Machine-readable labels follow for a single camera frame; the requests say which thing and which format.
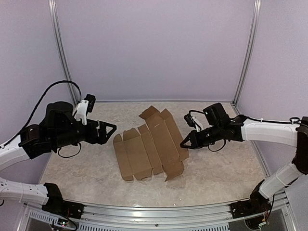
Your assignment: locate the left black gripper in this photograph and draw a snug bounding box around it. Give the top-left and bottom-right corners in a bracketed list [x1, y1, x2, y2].
[52, 119, 116, 149]

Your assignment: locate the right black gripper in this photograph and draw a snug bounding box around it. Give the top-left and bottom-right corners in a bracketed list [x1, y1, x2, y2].
[180, 123, 223, 149]

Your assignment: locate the brown cardboard box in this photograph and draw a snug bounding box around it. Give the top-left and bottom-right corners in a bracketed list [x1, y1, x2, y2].
[113, 106, 189, 181]

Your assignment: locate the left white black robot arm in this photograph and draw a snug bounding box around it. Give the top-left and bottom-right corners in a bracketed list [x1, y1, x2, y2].
[0, 100, 117, 214]

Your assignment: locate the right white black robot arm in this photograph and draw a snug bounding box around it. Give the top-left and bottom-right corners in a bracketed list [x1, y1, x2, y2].
[180, 103, 308, 214]

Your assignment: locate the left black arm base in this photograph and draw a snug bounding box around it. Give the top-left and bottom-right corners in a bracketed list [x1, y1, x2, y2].
[42, 183, 84, 219]

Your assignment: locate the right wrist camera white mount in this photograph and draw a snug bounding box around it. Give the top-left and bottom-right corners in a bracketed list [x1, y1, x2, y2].
[184, 114, 204, 132]

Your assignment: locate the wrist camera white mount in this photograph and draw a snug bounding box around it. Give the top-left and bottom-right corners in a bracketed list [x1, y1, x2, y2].
[73, 94, 96, 125]
[184, 114, 204, 132]

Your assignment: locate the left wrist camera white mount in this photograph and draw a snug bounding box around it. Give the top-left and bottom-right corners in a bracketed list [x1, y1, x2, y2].
[73, 94, 96, 125]

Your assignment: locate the left black camera cable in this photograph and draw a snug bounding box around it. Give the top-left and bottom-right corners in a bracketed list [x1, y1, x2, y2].
[0, 80, 84, 147]

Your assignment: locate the black camera cable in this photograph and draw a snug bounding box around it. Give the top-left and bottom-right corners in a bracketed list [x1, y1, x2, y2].
[0, 80, 84, 147]
[243, 115, 304, 127]

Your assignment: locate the front aluminium rail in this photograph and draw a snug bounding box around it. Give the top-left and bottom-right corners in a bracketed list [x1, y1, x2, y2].
[14, 192, 299, 231]

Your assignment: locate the right black camera cable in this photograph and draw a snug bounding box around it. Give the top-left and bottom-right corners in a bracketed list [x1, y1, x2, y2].
[243, 115, 304, 127]

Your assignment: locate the left aluminium frame post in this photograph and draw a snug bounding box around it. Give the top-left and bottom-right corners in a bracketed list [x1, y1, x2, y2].
[47, 0, 76, 102]

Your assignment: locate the aluminium frame post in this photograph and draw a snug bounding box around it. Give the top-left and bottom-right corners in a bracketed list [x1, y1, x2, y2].
[47, 0, 76, 102]
[232, 0, 262, 107]

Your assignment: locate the right aluminium frame post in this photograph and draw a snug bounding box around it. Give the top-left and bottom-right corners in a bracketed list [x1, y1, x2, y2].
[232, 0, 262, 107]

